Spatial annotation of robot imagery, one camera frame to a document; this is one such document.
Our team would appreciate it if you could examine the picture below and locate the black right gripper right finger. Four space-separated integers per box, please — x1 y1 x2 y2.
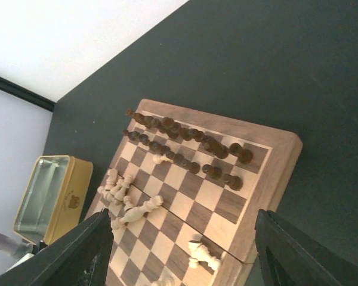
255 209 358 285

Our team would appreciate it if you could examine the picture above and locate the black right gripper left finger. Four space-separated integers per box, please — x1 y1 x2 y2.
0 208 114 285

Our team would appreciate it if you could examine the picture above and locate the light wooden knight piece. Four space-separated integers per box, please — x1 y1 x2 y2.
188 240 221 271

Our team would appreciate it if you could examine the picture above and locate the light wooden king piece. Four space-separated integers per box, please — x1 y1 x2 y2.
110 195 163 230

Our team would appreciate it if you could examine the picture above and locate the pile of light pieces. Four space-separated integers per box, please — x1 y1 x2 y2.
97 168 134 205

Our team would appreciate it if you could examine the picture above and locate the yellow metal tin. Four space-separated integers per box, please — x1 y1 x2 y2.
13 155 94 245

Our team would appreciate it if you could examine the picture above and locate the wooden chessboard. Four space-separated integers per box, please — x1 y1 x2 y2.
89 99 303 285

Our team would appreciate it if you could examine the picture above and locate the dark wooden pawn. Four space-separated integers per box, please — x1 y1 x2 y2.
122 129 139 141

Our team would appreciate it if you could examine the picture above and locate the dark wooden corner rook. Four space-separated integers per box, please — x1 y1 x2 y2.
126 109 140 120

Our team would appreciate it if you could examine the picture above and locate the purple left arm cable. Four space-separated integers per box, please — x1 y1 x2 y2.
0 228 18 257

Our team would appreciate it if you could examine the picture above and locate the black left frame post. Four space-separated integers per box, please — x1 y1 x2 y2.
0 77 55 112

